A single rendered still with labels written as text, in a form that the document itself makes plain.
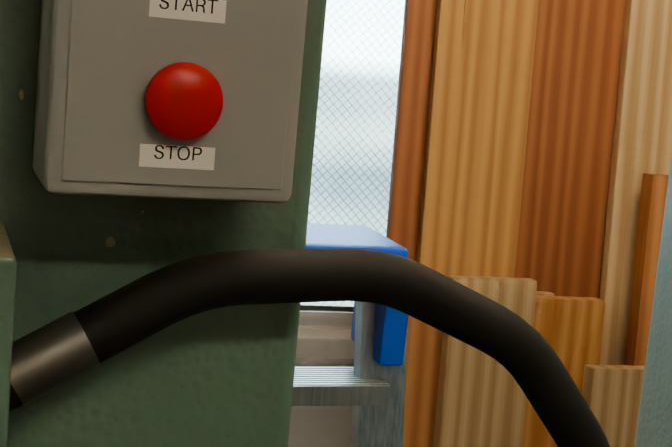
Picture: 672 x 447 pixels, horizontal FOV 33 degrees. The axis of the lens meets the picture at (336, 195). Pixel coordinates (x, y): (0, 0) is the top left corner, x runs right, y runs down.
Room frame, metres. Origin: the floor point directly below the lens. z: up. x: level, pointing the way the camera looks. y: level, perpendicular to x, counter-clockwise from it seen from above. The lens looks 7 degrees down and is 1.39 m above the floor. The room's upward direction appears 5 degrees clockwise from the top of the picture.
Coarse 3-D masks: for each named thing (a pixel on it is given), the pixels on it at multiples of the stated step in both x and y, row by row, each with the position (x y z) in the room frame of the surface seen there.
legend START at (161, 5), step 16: (160, 0) 0.44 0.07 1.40; (176, 0) 0.44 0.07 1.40; (192, 0) 0.44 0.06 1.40; (208, 0) 0.45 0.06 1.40; (224, 0) 0.45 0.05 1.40; (160, 16) 0.44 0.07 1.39; (176, 16) 0.44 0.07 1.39; (192, 16) 0.44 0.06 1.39; (208, 16) 0.45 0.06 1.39; (224, 16) 0.45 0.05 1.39
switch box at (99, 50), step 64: (64, 0) 0.43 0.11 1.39; (128, 0) 0.44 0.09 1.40; (256, 0) 0.45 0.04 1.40; (64, 64) 0.43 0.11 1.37; (128, 64) 0.44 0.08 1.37; (256, 64) 0.45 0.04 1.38; (64, 128) 0.43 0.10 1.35; (128, 128) 0.44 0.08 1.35; (256, 128) 0.46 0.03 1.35; (64, 192) 0.43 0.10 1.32; (128, 192) 0.44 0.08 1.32; (192, 192) 0.45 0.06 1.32; (256, 192) 0.46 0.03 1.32
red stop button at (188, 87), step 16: (176, 64) 0.44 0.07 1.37; (192, 64) 0.44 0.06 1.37; (160, 80) 0.43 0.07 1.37; (176, 80) 0.43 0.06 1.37; (192, 80) 0.44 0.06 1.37; (208, 80) 0.44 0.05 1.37; (160, 96) 0.43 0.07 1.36; (176, 96) 0.43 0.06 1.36; (192, 96) 0.44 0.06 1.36; (208, 96) 0.44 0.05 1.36; (160, 112) 0.43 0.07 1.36; (176, 112) 0.43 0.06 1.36; (192, 112) 0.44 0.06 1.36; (208, 112) 0.44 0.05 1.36; (160, 128) 0.43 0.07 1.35; (176, 128) 0.43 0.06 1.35; (192, 128) 0.44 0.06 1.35; (208, 128) 0.44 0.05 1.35
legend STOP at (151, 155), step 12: (144, 144) 0.44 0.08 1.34; (144, 156) 0.44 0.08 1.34; (156, 156) 0.44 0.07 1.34; (168, 156) 0.44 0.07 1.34; (180, 156) 0.44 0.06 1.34; (192, 156) 0.45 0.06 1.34; (204, 156) 0.45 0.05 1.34; (180, 168) 0.44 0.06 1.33; (192, 168) 0.45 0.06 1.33; (204, 168) 0.45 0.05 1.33
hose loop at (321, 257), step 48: (144, 288) 0.46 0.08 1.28; (192, 288) 0.46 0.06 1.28; (240, 288) 0.47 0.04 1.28; (288, 288) 0.48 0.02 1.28; (336, 288) 0.49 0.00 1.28; (384, 288) 0.50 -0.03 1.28; (432, 288) 0.51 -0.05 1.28; (48, 336) 0.44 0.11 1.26; (96, 336) 0.45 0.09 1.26; (144, 336) 0.46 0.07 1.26; (480, 336) 0.52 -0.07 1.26; (528, 336) 0.53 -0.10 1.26; (48, 384) 0.44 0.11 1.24; (528, 384) 0.53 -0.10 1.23; (576, 432) 0.54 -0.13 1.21
